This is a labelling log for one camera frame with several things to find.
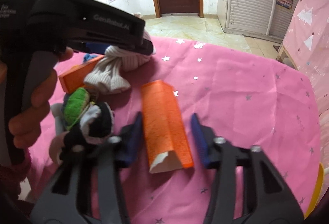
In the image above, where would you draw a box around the orange cardboard box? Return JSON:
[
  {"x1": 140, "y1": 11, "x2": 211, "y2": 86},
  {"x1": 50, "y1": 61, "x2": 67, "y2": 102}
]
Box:
[{"x1": 141, "y1": 80, "x2": 194, "y2": 174}]

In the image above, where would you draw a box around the yellow plastic trash bin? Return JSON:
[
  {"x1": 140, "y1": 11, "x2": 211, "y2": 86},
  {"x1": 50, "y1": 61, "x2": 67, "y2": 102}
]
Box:
[{"x1": 305, "y1": 163, "x2": 324, "y2": 218}]

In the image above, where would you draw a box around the person's left hand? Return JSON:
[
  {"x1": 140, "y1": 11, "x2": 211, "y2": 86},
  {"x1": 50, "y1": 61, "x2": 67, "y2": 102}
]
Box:
[{"x1": 7, "y1": 46, "x2": 75, "y2": 150}]

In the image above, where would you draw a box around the orange flat box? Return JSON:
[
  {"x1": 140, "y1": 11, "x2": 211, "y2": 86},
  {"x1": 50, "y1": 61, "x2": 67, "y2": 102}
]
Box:
[{"x1": 58, "y1": 56, "x2": 104, "y2": 94}]

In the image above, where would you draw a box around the black white sock toy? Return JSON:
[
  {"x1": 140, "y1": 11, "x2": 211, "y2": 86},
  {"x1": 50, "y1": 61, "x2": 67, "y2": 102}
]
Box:
[{"x1": 58, "y1": 102, "x2": 114, "y2": 161}]

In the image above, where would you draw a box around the green knitted item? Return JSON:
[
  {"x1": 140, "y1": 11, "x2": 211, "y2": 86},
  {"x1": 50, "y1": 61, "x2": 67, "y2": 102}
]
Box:
[{"x1": 61, "y1": 87, "x2": 90, "y2": 130}]

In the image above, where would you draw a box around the pink star tablecloth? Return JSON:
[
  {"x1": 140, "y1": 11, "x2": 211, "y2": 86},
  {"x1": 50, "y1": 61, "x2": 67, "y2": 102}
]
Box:
[{"x1": 30, "y1": 37, "x2": 320, "y2": 223}]

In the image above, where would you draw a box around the pink tree-print curtain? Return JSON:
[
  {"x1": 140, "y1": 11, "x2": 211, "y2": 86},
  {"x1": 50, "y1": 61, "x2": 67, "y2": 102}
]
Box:
[{"x1": 283, "y1": 0, "x2": 328, "y2": 166}]

